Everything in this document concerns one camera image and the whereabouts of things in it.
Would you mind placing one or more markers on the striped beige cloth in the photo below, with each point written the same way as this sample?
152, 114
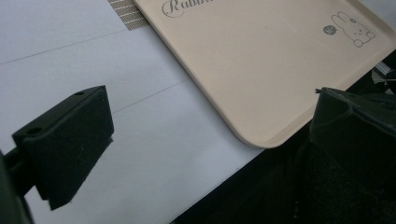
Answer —
128, 13

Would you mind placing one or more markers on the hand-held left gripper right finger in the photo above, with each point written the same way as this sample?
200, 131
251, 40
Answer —
355, 130

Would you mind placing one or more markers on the metal stand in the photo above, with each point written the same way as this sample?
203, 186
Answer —
383, 74

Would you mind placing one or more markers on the beige tray with rabbit print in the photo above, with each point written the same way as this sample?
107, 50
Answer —
264, 68

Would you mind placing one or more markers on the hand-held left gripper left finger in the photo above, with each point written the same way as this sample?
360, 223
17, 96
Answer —
67, 146

